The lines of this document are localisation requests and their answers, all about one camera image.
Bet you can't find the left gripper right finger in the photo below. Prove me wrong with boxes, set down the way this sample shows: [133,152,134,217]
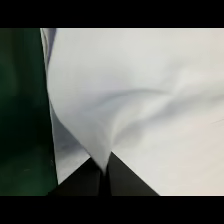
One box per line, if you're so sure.
[105,150,160,197]

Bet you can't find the white shirt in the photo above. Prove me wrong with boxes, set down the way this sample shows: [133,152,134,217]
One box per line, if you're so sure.
[39,27,224,197]

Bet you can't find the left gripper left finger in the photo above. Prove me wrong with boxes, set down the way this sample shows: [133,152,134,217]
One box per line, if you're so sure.
[48,156,104,197]

